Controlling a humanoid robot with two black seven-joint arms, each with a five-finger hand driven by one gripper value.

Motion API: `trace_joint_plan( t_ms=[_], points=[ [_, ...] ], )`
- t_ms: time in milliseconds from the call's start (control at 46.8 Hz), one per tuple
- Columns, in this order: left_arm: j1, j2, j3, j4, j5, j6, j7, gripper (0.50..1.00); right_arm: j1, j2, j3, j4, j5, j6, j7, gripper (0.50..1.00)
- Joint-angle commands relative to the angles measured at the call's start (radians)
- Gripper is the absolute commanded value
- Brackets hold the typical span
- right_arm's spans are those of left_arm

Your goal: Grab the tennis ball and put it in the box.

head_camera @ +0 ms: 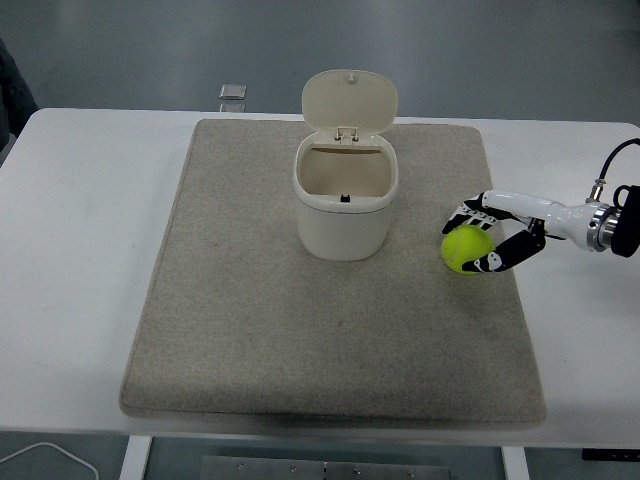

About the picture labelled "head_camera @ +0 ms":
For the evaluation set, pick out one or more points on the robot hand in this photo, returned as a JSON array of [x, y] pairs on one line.
[[530, 205]]

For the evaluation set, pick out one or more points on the yellow tennis ball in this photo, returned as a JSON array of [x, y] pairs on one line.
[[460, 245]]

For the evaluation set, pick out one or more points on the cream bin with hinged lid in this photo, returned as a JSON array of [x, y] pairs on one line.
[[345, 225]]

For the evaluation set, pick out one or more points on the white table leg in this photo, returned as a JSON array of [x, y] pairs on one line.
[[515, 465], [135, 457]]

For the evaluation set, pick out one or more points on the black bar under table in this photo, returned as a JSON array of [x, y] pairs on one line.
[[610, 455]]

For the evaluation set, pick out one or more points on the beige fabric mat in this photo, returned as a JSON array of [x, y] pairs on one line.
[[280, 325]]

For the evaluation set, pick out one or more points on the silver floor socket plate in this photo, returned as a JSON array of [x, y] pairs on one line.
[[232, 91], [232, 107]]

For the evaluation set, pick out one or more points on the grey metal plate with screws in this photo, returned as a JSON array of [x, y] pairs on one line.
[[325, 470]]

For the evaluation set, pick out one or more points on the person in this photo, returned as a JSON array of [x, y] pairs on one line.
[[12, 95]]

